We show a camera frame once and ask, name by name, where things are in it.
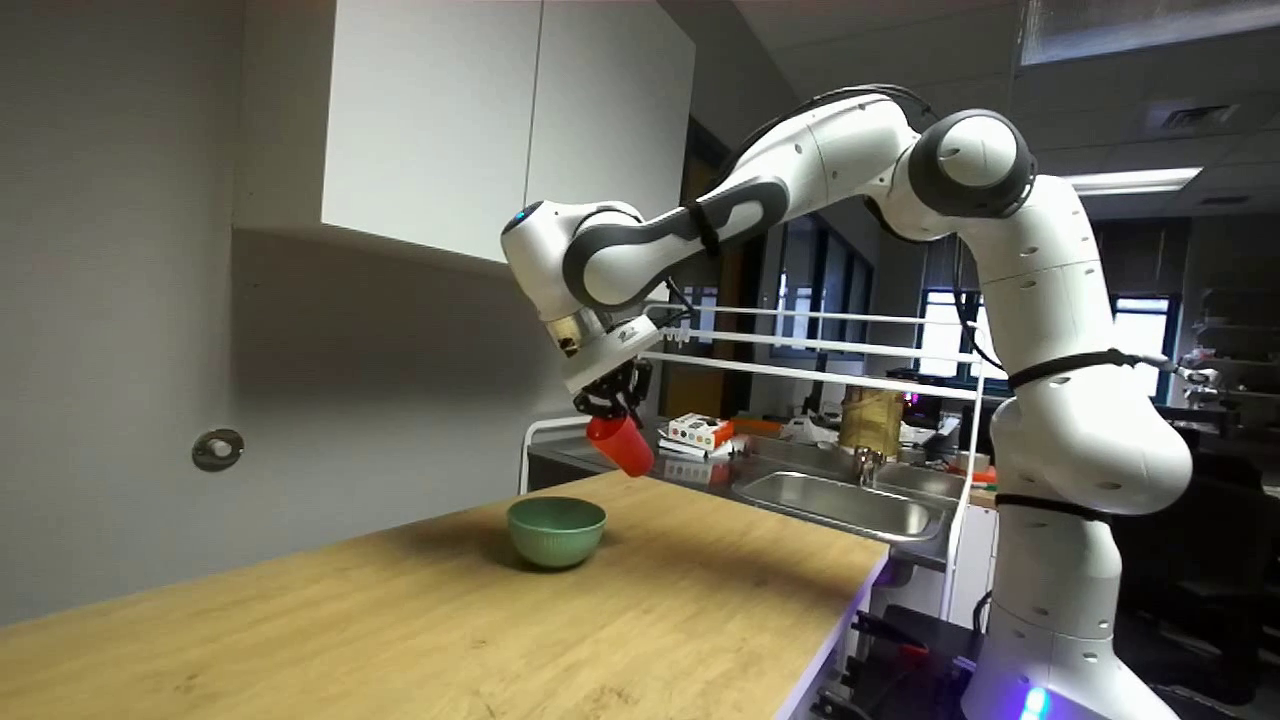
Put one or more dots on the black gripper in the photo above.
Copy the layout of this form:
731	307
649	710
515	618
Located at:
618	381

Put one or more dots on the red plastic cup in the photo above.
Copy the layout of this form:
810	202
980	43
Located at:
627	445

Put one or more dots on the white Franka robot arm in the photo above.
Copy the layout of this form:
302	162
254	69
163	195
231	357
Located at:
1067	332

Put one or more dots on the green ceramic bowl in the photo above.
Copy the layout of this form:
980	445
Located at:
554	543

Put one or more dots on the red and white box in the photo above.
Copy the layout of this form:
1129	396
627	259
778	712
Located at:
699	434

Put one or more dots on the stainless steel sink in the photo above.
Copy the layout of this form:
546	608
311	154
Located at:
841	506

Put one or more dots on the brown jar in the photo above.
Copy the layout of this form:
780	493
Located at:
873	423

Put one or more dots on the black equipment under counter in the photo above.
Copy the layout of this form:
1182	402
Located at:
907	663

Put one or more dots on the rectangular ceiling light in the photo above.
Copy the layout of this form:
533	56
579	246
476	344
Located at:
1142	181

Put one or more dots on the ceiling air vent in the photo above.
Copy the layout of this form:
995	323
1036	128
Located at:
1190	114

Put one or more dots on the white metal rack frame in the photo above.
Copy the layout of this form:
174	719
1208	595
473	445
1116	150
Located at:
801	372

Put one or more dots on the white wall cabinet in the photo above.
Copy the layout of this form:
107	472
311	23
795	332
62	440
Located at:
440	122

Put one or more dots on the round grey wall fitting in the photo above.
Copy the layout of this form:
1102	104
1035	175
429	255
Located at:
216	448

